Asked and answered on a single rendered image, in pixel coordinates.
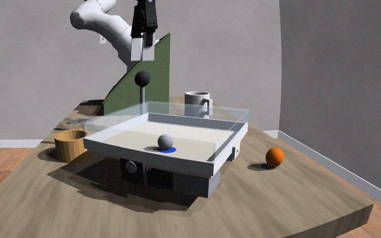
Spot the orange ball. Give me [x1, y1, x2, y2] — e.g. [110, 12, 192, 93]
[265, 147, 284, 167]

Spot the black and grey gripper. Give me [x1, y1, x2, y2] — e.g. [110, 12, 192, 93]
[130, 0, 158, 61]

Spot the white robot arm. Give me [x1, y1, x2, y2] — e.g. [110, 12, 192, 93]
[70, 0, 138, 73]

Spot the tan hollow cylinder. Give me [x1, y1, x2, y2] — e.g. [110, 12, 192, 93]
[54, 129, 93, 164]

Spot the white mug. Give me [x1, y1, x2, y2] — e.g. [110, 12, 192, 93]
[185, 92, 213, 106]

